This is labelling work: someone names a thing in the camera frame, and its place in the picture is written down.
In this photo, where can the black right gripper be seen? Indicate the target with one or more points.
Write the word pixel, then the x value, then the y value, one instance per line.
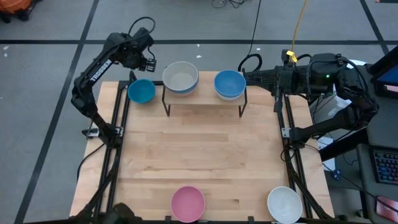
pixel 292 79

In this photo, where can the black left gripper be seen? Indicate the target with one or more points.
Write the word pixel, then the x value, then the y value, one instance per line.
pixel 138 49

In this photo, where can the translucent light blue bowl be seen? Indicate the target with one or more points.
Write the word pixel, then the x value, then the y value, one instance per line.
pixel 186 92

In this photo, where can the pink bowl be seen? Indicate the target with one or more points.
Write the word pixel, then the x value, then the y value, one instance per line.
pixel 188 203

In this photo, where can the grey bowl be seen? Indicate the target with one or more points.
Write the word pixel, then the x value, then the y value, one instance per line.
pixel 180 77

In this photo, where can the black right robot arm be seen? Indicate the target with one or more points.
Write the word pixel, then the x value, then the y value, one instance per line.
pixel 342 119

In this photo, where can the white bowl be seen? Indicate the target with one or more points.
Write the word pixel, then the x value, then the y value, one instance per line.
pixel 284 205

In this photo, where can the black laptop with blue screen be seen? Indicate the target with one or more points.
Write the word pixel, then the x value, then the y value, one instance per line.
pixel 388 77

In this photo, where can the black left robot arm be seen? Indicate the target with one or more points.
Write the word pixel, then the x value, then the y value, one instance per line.
pixel 99 70

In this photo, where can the grey desk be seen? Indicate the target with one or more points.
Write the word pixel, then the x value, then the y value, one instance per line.
pixel 385 130

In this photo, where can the dark blue bowl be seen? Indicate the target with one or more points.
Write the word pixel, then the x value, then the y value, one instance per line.
pixel 230 83

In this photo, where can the wooden shelf with black legs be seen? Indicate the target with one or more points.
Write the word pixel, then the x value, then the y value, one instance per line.
pixel 205 93

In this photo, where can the black aluminium table frame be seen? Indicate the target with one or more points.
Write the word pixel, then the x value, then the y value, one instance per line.
pixel 159 83

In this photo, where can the black keyboard with coloured keys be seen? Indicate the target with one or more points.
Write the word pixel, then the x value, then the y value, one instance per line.
pixel 387 166

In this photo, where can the teal bowl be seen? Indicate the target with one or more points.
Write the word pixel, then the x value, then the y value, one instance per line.
pixel 141 91

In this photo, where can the black diagonal support bar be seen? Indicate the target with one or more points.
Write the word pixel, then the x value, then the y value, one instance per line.
pixel 342 146

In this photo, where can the orange bag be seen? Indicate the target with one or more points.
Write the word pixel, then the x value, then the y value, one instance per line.
pixel 12 4

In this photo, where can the yellow tape tag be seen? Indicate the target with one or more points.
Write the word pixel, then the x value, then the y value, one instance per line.
pixel 292 56

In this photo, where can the pink flat device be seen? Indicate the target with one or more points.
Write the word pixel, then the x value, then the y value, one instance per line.
pixel 387 211

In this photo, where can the off-white bowl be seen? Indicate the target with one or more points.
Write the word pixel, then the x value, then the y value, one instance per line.
pixel 230 98

